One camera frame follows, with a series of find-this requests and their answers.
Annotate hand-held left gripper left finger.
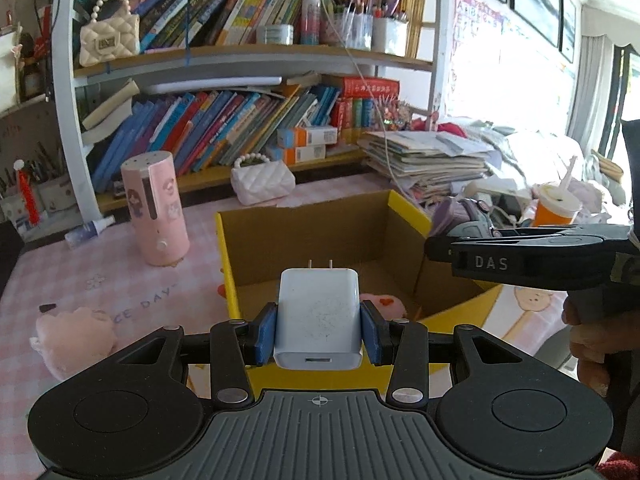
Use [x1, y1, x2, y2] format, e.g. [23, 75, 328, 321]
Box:
[112, 302, 279, 409]

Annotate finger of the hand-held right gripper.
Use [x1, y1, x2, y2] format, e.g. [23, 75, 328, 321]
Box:
[425, 237, 608, 292]
[447, 223, 632, 244]

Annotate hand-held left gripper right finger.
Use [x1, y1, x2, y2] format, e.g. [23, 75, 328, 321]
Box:
[360, 300, 533, 408]

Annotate white charger plug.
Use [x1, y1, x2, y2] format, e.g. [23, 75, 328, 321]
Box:
[272, 258, 362, 371]

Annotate yellow cardboard box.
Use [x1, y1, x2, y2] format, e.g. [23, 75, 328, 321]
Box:
[214, 189, 502, 392]

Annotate pink plush pig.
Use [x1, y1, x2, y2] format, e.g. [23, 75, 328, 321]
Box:
[29, 305, 117, 382]

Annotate person's right forearm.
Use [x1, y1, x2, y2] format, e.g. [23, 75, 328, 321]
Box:
[595, 445, 640, 480]

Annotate person's right hand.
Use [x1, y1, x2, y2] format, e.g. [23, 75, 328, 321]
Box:
[562, 294, 612, 397]

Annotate orange drink cup with straw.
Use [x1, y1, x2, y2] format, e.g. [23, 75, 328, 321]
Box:
[530, 156, 584, 229]

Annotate stack of papers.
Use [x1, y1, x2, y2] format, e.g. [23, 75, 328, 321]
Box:
[357, 130, 502, 197]

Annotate pink humidifier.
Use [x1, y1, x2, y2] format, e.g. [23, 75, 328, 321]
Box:
[120, 150, 191, 267]

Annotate pink checked tablecloth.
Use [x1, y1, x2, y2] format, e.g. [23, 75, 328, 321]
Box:
[0, 172, 576, 413]

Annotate orange and white box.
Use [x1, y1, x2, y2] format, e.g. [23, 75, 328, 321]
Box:
[277, 126, 339, 149]
[267, 144, 326, 164]

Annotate colourful bead ornament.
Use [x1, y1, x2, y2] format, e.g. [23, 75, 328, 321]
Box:
[375, 95, 414, 132]

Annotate small spray bottle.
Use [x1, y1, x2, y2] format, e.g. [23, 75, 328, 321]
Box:
[64, 216, 116, 249]

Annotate row of slanted books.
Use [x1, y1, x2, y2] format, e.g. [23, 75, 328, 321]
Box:
[90, 85, 343, 192]

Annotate red thick book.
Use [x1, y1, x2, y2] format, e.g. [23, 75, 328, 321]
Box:
[339, 76, 401, 99]

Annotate white pencil cup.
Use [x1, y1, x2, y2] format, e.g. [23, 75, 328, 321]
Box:
[372, 16, 410, 57]

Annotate white pen holder with pens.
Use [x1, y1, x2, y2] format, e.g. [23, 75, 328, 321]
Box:
[0, 142, 72, 222]

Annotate thick cream-paged book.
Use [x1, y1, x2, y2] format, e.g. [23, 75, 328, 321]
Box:
[81, 79, 141, 144]

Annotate red tassel ornament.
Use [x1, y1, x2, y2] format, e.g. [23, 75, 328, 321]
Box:
[13, 159, 41, 226]

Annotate white round tin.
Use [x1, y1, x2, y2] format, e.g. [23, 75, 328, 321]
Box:
[256, 24, 295, 45]

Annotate white-framed wooden bookshelf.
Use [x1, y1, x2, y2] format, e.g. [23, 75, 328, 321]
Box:
[52, 0, 447, 212]

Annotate tall colourful bottle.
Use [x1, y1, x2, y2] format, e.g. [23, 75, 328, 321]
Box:
[301, 0, 321, 45]

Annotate white curved shelf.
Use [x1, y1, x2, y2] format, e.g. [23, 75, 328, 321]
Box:
[0, 87, 68, 122]

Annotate row of tall books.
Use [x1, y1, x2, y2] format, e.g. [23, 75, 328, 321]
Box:
[135, 0, 313, 51]

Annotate white paper bag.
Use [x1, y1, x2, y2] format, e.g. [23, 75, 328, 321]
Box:
[0, 24, 24, 112]

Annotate white quilted pearl-handle handbag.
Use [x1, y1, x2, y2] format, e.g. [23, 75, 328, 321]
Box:
[230, 153, 296, 206]

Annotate wall poster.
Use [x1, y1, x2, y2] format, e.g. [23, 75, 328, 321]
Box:
[449, 0, 507, 112]

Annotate white hanging cable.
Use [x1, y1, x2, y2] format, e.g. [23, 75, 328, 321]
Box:
[309, 0, 397, 182]

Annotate blue hanging string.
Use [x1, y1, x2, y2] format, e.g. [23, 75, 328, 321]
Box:
[184, 0, 194, 67]

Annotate cream quilted pearl-handle handbag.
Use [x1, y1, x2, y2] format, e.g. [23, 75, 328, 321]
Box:
[79, 0, 141, 68]

